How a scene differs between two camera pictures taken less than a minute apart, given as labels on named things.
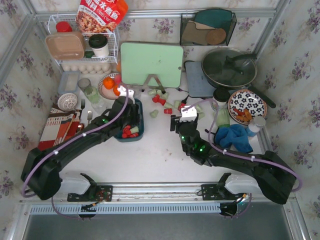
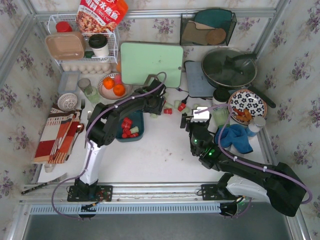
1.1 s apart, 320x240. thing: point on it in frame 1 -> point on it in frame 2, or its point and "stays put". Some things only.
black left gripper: x=135 y=113 -> x=158 y=94
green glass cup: x=91 y=92 stays put
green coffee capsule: x=134 y=130 stays put
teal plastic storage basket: x=118 y=136 stays put
